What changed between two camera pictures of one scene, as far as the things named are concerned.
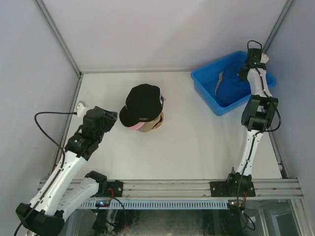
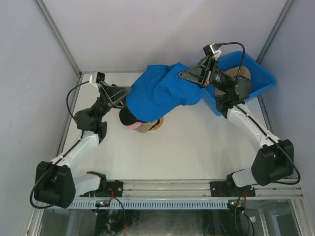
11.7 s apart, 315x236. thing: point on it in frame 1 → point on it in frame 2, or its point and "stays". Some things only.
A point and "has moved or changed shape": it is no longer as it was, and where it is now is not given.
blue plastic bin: [206, 77] stays
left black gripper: [110, 117] → [112, 96]
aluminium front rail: [151, 189] stays
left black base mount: [114, 189] stays
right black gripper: [241, 75] → [201, 74]
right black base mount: [230, 188] stays
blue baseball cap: [229, 87] has moved or changed shape
